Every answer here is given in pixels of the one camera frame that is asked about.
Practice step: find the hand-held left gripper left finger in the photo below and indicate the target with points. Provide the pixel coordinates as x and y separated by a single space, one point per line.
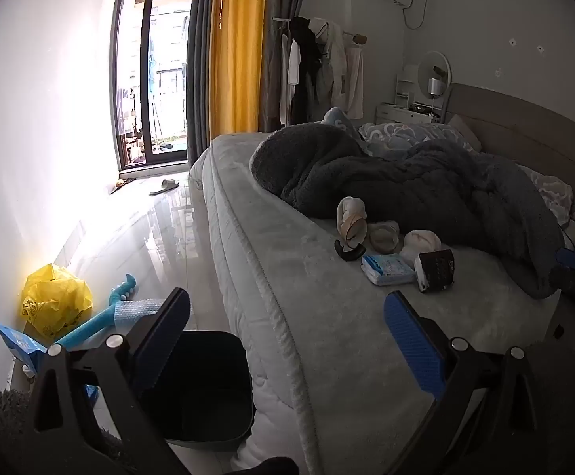
166 326

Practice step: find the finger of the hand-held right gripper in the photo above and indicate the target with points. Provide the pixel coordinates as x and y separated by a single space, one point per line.
569 283
569 259

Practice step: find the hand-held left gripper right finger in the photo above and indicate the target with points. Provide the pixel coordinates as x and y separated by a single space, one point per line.
411 341

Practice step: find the black trash bin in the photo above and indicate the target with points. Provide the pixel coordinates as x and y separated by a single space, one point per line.
208 386

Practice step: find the blue white tissue pack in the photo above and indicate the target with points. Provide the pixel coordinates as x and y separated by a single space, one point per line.
389 269

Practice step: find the white wad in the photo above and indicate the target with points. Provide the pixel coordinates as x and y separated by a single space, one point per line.
422 243

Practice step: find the small black curved item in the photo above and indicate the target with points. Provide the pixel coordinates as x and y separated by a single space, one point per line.
349 252

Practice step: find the cream white sock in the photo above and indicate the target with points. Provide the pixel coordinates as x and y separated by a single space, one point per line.
351 217

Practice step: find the bubble wrap sheet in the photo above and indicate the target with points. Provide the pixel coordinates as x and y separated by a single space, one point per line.
139 312

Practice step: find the light patterned bed sheet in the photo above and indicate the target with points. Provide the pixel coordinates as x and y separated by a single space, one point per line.
550 190

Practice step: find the teal dinosaur toy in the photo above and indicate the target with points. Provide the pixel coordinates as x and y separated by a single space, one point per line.
89 326

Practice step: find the grey bed mattress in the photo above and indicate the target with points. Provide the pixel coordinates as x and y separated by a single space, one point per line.
327 356

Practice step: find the yellow plastic bag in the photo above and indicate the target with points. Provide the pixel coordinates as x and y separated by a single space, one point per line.
57 302

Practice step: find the grey bed headboard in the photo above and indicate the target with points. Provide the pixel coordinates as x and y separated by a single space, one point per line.
530 128

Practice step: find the grey slipper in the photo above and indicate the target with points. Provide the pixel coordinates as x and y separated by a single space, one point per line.
164 187

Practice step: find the small yellow floor item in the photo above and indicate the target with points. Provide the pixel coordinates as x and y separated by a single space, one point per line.
119 186

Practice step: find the dark grey fleece blanket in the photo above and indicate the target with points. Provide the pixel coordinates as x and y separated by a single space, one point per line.
416 193

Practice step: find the blue paper package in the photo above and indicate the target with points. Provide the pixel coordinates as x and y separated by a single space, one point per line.
17 341

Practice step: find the grey pillow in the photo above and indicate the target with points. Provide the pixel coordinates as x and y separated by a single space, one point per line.
463 131

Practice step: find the grey fluffy cloth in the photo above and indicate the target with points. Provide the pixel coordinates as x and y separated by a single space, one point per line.
5 415

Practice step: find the blue patterned duvet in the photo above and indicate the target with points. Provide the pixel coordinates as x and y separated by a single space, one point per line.
406 133

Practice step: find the grey table lamp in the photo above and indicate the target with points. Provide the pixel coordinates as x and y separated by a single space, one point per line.
434 86

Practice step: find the white dressing table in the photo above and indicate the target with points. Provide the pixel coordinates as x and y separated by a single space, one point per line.
396 113

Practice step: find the round white mirror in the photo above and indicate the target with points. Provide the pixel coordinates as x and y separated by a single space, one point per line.
433 64

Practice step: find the white desktop shelf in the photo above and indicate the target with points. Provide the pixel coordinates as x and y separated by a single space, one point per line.
406 84

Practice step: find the black framed glass door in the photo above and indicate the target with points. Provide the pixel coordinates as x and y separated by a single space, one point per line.
154 59

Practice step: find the pale hanging towel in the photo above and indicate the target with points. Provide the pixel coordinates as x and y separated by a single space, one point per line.
355 79

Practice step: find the dark grey curtain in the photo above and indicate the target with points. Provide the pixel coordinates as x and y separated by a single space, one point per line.
199 59

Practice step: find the yellow curtain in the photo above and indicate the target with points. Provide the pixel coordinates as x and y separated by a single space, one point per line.
238 44

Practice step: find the black hanging garment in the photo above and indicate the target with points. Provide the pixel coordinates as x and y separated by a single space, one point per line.
307 69

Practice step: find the white hanging shirt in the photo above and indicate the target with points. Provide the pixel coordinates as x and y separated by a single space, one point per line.
293 64

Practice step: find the white hanging jacket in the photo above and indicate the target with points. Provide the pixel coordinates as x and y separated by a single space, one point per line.
336 59

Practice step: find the light grey curtain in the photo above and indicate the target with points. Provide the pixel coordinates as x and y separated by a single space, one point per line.
280 10

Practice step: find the clothes rack rail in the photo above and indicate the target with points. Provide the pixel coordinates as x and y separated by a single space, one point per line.
354 34

